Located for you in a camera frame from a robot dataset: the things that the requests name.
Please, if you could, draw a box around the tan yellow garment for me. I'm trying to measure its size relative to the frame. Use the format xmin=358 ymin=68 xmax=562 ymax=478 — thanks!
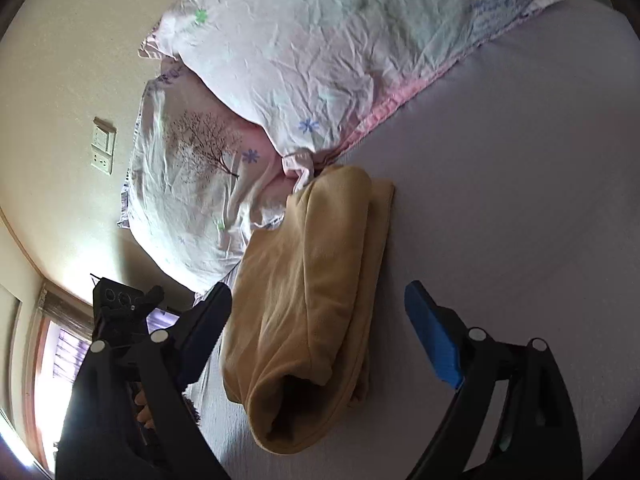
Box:
xmin=220 ymin=166 xmax=395 ymax=455

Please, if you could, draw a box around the person's left hand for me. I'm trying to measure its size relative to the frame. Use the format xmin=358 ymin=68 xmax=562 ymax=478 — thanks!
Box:
xmin=134 ymin=389 xmax=155 ymax=430

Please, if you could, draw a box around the window with purple curtain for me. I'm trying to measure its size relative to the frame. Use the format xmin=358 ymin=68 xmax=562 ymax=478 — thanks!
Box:
xmin=1 ymin=285 xmax=92 ymax=476

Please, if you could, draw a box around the white pillow with tree print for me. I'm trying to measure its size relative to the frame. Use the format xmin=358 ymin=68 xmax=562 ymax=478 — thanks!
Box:
xmin=118 ymin=58 xmax=314 ymax=295

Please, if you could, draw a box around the grey purple bed sheet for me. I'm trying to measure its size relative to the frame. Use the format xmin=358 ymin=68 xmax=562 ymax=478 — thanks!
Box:
xmin=191 ymin=0 xmax=639 ymax=479

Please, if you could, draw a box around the pink floral pillow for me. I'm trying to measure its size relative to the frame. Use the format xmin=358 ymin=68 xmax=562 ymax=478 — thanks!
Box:
xmin=140 ymin=0 xmax=562 ymax=164

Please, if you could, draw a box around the white wall switch socket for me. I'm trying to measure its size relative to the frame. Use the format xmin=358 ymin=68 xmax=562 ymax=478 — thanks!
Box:
xmin=91 ymin=117 xmax=116 ymax=174

